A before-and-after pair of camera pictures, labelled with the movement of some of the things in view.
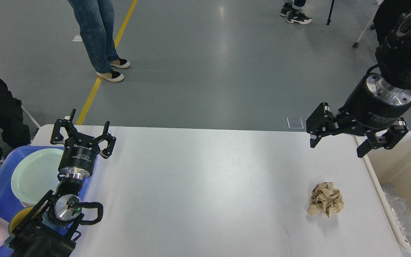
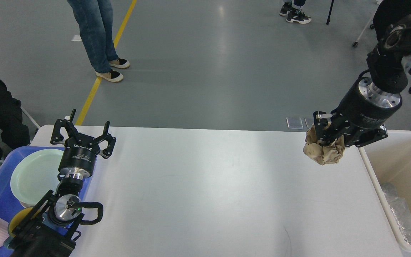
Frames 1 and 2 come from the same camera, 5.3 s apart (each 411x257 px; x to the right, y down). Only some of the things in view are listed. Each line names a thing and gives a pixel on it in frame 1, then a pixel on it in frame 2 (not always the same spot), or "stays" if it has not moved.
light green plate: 35,174 stays
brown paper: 325,198 to 324,154
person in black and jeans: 96,19 stays
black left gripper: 79,157 stays
